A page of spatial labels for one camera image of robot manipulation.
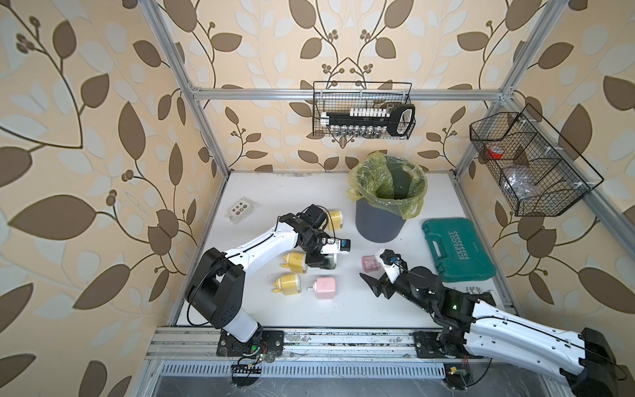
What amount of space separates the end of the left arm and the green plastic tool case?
16.3 inches

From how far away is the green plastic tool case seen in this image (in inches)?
33.8

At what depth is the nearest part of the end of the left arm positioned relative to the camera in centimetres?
73
